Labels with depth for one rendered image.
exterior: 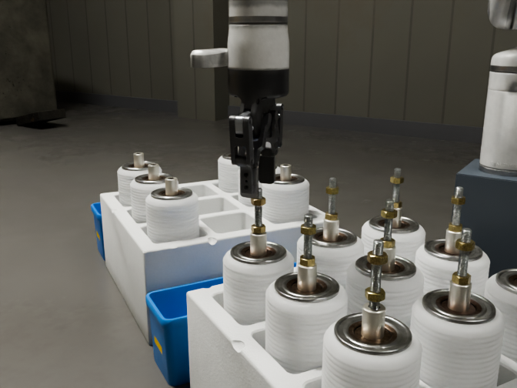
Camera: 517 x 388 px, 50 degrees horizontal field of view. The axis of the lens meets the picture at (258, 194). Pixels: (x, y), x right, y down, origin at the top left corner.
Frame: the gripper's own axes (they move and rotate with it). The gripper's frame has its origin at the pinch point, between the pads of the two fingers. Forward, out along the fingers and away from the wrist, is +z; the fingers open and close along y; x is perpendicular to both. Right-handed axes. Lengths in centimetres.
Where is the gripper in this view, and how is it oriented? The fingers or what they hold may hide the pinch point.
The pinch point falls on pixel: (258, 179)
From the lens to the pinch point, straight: 72.1
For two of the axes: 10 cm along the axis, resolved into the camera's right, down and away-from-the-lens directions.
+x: -9.4, -0.9, 3.2
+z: 0.0, 9.6, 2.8
